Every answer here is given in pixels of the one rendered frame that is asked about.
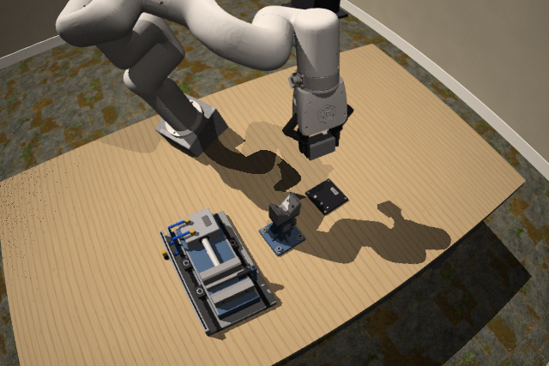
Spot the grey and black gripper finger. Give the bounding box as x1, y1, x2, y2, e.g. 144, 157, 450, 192
329, 105, 354, 147
282, 112, 310, 158

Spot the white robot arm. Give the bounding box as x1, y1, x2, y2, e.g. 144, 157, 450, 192
56, 0, 340, 137

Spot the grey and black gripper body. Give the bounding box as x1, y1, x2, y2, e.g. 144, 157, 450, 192
293, 77, 347, 136

